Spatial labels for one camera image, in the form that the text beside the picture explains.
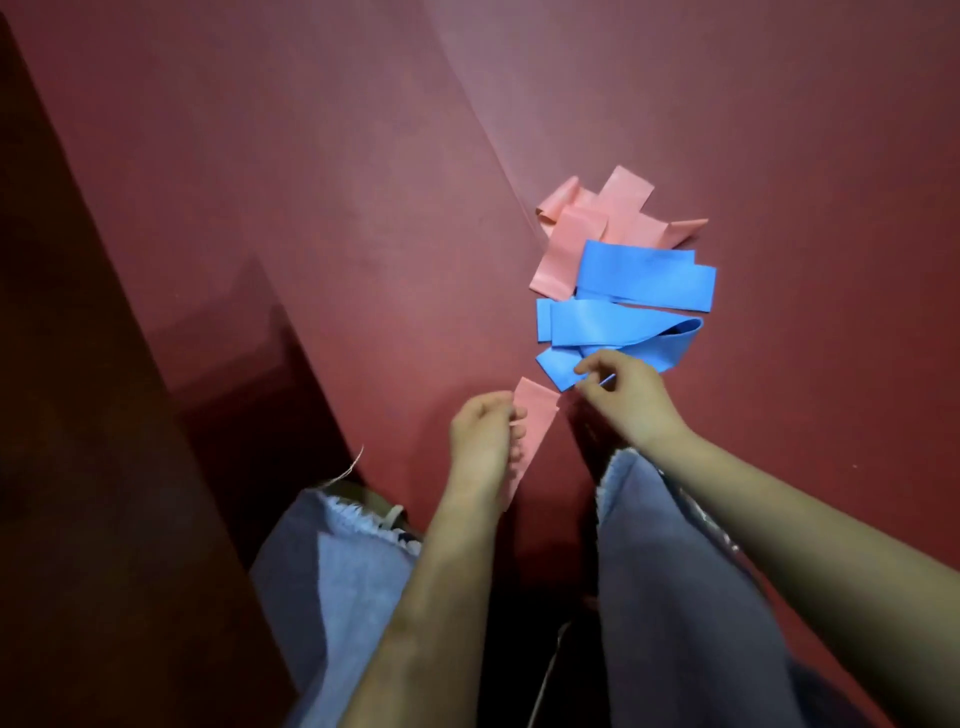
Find person's left hand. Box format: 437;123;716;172
447;390;531;513

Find person's right hand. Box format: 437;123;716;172
573;349;696;456

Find blue elastic band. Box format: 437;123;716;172
535;328;703;393
574;239;718;312
535;297;705;348

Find person's right forearm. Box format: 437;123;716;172
658;427;960;728

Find person's left forearm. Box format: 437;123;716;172
339;491;513;728

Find white sneaker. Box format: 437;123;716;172
321;480;426;558

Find blue denim jeans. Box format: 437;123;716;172
249;447;841;728

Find dark red board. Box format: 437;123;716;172
0;13;301;728

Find thin white cord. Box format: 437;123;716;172
525;621;574;728

